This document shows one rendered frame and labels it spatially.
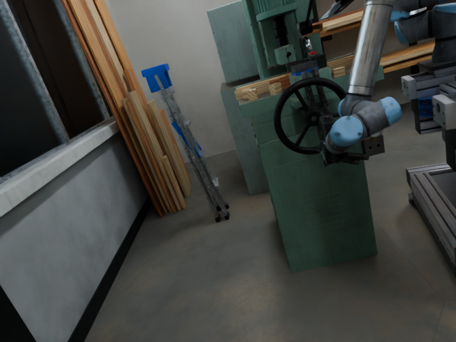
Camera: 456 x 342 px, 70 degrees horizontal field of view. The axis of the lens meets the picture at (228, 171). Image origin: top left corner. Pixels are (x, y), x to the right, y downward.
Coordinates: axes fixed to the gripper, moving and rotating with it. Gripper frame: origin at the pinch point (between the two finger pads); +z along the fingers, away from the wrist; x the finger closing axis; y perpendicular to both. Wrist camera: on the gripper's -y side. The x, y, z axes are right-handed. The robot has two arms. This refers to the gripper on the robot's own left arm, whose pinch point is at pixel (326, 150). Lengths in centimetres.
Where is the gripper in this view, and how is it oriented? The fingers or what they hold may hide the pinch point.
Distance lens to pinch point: 125.0
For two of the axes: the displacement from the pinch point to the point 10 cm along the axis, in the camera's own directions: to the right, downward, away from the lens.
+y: 2.3, 9.6, -1.8
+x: 9.6, -2.5, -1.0
